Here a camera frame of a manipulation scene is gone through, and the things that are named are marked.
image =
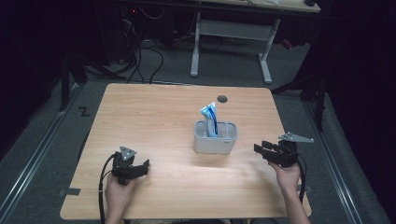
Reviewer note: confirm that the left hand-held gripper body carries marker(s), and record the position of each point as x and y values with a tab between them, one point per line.
122	168

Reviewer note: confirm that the metal floor rail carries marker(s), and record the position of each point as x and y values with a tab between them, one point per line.
34	155
333	161

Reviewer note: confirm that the person's right hand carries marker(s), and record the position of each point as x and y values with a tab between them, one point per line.
288	179

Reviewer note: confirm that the dark equipment with red light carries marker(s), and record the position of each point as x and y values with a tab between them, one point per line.
129	28

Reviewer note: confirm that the small red object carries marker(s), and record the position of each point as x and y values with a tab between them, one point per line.
287	44

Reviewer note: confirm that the black metal stand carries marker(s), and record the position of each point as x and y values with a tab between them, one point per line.
65	84
314	93

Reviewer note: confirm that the grey toothbrush holder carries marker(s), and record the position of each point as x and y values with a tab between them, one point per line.
215	141

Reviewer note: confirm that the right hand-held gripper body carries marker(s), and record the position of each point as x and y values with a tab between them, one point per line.
288	154

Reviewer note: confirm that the person's left hand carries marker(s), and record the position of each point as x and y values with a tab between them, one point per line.
118	194

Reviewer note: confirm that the white and blue toothpaste tube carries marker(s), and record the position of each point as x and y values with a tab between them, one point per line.
211	119

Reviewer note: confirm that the desk with white legs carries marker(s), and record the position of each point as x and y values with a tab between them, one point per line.
233	29

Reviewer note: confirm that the round grey table grommet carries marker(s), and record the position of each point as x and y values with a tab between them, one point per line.
222	99

